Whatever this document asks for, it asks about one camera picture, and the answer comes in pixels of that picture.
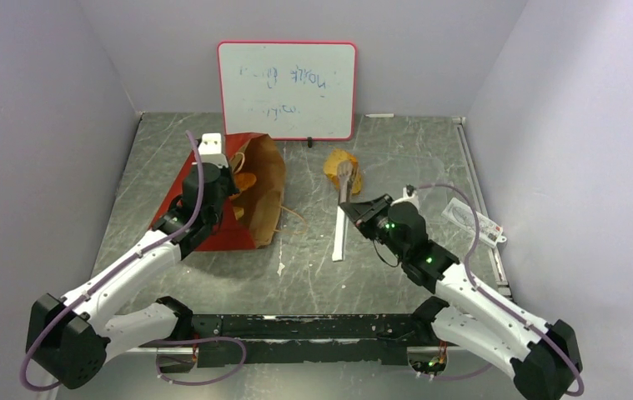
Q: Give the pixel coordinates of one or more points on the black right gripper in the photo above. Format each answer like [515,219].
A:
[364,214]

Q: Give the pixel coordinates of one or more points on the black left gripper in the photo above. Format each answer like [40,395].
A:
[227,172]

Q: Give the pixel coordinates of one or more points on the orange fake baguette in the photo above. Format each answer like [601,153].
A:
[244,181]

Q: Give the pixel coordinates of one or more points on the red paper bag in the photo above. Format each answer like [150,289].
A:
[250,218]

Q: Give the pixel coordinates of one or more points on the orange fake bread piece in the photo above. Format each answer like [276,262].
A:
[330,169]

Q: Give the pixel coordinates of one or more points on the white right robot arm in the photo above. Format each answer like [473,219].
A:
[541,358]

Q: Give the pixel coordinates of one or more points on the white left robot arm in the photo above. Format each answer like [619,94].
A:
[70,338]

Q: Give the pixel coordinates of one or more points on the white printed card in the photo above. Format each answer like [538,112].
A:
[460,214]

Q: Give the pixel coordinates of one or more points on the pink framed whiteboard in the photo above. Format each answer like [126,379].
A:
[289,90]

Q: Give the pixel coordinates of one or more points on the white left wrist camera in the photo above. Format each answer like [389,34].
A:
[211,149]

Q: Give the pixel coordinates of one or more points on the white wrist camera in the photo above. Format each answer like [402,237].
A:
[211,149]
[410,194]

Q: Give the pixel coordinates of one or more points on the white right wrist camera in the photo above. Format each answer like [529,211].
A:
[410,194]

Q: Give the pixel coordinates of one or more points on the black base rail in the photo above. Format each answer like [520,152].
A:
[396,339]

